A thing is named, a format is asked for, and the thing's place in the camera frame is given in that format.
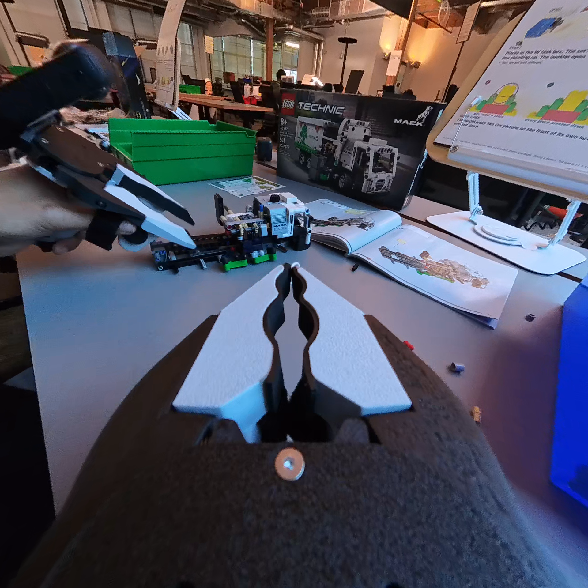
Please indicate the black lego set box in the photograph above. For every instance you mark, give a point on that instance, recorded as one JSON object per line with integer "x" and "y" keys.
{"x": 358, "y": 142}

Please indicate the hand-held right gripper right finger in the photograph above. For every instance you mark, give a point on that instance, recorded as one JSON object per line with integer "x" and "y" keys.
{"x": 353, "y": 363}

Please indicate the person's left hand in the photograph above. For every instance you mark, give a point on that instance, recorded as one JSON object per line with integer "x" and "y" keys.
{"x": 36, "y": 211}

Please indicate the small tan lego piece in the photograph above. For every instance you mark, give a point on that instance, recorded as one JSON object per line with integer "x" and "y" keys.
{"x": 476, "y": 414}

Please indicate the lego truck model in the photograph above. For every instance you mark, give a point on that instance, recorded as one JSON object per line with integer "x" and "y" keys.
{"x": 275, "y": 220}

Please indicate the black floor lamp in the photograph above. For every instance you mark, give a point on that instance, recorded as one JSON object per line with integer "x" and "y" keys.
{"x": 347, "y": 55}

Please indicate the wooden background table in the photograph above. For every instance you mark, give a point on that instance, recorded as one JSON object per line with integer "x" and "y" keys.
{"x": 220, "y": 103}

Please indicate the green and white sticker sheet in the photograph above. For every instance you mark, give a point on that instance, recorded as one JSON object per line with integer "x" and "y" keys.
{"x": 246, "y": 186}

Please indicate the lego instruction booklet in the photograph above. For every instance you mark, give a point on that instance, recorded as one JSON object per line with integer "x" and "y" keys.
{"x": 413, "y": 262}

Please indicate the white document stand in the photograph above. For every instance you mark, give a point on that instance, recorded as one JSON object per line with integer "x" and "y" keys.
{"x": 505, "y": 234}

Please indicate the blue plastic bin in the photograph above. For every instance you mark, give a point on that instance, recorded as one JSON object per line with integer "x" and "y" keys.
{"x": 572, "y": 390}

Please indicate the small dark cylinder speaker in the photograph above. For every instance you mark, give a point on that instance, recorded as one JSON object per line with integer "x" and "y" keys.
{"x": 264, "y": 149}

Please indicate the white standing banner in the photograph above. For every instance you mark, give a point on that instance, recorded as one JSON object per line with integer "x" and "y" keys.
{"x": 167, "y": 55}

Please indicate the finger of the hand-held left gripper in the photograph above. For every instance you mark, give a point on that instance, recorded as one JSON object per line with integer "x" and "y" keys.
{"x": 167, "y": 229}
{"x": 138, "y": 186}

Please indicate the black and yellow box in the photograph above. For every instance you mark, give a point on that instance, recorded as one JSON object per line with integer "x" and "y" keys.
{"x": 126, "y": 73}

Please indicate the green plastic bin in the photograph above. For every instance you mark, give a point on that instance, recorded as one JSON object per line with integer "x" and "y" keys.
{"x": 183, "y": 151}

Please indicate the printed instruction board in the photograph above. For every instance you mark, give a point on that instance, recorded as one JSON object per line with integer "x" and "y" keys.
{"x": 528, "y": 82}

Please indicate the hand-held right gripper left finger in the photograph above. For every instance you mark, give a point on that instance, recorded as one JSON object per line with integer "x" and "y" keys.
{"x": 229, "y": 363}

